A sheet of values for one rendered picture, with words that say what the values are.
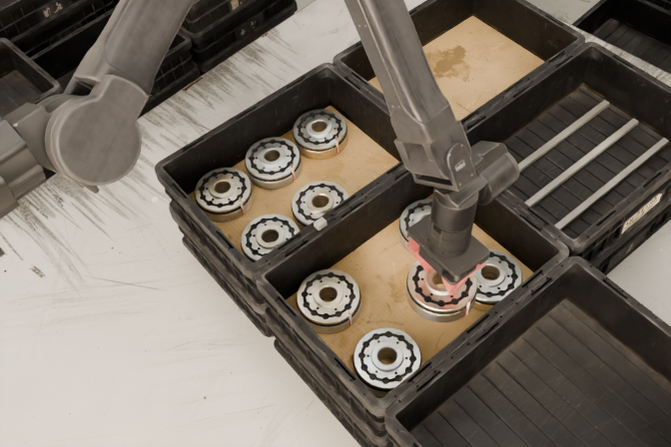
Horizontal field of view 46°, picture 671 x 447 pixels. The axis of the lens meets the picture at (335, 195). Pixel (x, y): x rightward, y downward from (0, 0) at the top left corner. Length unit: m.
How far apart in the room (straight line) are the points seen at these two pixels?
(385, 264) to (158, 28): 0.71
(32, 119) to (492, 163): 0.58
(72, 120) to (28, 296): 0.94
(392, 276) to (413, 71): 0.49
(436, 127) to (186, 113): 0.96
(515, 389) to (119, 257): 0.80
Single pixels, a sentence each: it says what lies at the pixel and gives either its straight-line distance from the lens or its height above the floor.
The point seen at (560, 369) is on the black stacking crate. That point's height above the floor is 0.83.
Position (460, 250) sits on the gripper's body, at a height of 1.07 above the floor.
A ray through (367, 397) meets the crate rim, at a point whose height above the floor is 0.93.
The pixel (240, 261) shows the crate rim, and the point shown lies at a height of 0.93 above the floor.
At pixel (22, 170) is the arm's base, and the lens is 0.73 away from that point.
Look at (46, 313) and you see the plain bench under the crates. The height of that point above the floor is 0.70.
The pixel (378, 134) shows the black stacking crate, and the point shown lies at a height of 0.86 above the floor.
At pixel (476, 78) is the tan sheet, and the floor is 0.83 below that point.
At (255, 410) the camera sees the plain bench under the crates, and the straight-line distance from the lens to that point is 1.39.
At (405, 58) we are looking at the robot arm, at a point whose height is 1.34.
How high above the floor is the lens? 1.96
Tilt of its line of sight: 51 degrees down
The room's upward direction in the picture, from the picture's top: 6 degrees counter-clockwise
